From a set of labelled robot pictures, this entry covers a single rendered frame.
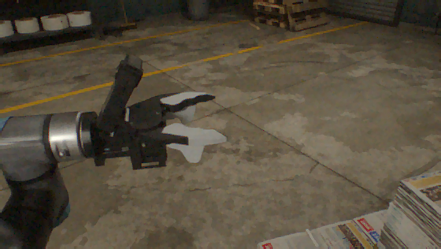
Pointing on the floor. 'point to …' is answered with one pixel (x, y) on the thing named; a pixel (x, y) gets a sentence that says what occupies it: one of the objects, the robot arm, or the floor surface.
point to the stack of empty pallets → (272, 12)
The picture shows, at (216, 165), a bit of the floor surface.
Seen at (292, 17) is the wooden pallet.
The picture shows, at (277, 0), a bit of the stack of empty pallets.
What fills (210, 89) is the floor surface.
